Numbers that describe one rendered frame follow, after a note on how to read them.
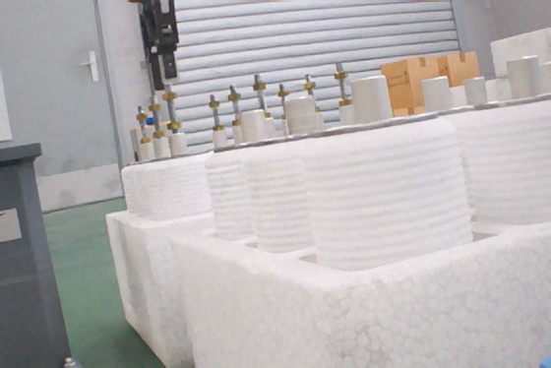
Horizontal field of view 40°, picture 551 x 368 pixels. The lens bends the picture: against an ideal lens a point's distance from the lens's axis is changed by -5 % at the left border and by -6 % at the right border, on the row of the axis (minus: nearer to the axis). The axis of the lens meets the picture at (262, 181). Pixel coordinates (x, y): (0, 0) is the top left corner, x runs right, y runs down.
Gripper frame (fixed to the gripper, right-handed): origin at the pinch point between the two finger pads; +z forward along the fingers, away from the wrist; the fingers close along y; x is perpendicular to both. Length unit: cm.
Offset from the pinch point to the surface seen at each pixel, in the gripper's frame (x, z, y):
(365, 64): -278, -48, 537
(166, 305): 5.8, 27.2, -8.0
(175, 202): 2.0, 15.6, -4.3
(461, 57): -254, -27, 336
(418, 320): 1, 21, -63
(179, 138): -0.4, 8.0, -1.3
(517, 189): -10, 16, -58
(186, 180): 0.3, 13.3, -4.9
